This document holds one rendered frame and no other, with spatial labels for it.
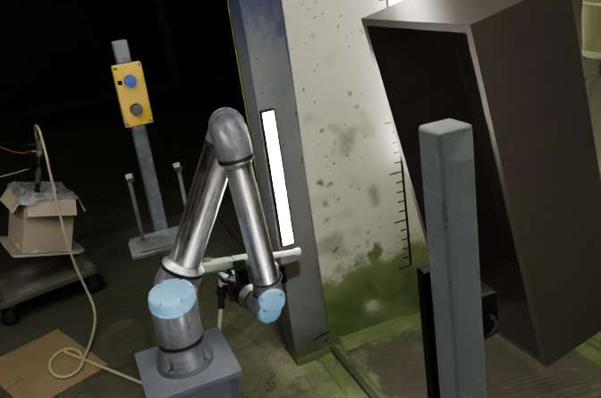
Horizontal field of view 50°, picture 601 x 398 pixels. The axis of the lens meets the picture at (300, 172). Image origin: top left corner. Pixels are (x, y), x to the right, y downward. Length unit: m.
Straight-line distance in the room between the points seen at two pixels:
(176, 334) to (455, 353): 1.35
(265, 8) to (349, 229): 1.09
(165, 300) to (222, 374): 0.30
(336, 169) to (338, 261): 0.46
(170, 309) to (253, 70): 1.10
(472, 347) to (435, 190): 0.23
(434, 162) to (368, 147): 2.18
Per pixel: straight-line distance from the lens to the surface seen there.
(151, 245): 2.81
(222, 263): 2.57
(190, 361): 2.17
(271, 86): 2.73
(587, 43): 3.26
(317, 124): 2.84
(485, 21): 1.82
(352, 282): 3.16
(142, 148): 2.86
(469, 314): 0.89
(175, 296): 2.10
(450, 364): 0.93
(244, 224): 2.06
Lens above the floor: 1.85
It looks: 18 degrees down
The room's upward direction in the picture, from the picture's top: 8 degrees counter-clockwise
